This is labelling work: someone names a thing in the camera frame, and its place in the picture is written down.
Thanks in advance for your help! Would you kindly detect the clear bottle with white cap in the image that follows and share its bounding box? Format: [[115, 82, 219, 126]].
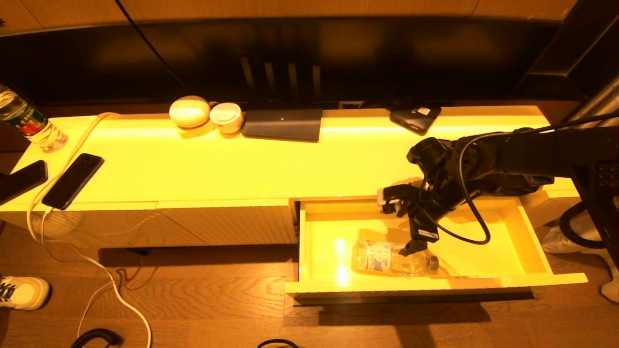
[[351, 239, 440, 277]]

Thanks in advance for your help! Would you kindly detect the cream white drawer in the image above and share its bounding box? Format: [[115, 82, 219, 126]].
[[285, 196, 590, 306]]

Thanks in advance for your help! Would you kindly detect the beige wooden cabinet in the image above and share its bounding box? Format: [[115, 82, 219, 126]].
[[0, 104, 598, 250]]

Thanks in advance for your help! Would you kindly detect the small black labelled device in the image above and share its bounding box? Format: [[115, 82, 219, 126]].
[[390, 104, 442, 136]]

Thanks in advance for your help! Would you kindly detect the grey curtain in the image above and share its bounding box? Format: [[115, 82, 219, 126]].
[[542, 82, 619, 305]]

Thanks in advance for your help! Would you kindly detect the dark grey flat box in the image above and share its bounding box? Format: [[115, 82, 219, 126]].
[[241, 108, 323, 142]]

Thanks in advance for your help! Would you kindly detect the black television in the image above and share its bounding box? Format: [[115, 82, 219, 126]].
[[0, 18, 564, 107]]

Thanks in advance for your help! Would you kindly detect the white round lidded cup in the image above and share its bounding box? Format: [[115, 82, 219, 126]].
[[209, 102, 244, 134]]

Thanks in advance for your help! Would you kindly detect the dark wooden shelf unit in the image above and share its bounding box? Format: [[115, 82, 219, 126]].
[[513, 0, 619, 102]]

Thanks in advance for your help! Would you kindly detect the white oval case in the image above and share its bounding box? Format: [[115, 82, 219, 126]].
[[169, 95, 211, 129]]

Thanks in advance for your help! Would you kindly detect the black smartphone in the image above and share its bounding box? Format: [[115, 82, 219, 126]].
[[42, 153, 105, 210]]

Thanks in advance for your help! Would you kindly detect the white sneaker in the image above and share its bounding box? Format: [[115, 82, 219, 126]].
[[0, 275, 50, 311]]

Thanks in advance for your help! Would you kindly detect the dark flat phone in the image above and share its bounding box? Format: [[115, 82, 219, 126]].
[[0, 159, 49, 206]]

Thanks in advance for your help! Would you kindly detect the clear bottle with colourful label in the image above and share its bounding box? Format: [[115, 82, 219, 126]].
[[0, 82, 69, 153]]

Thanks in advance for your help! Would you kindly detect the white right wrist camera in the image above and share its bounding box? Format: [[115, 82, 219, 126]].
[[377, 185, 421, 217]]

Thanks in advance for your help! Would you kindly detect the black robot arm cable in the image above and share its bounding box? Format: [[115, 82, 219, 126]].
[[435, 112, 619, 245]]

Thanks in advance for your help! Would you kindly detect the black coiled cable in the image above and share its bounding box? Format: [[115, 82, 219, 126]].
[[71, 329, 121, 348]]

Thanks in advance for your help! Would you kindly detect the thin black wall cable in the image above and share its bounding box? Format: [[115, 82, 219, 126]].
[[115, 0, 187, 90]]

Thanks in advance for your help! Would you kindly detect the thick white power cable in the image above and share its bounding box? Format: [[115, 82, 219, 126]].
[[27, 112, 153, 348]]

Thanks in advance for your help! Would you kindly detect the thin white charging cable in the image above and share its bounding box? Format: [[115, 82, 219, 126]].
[[41, 207, 117, 339]]

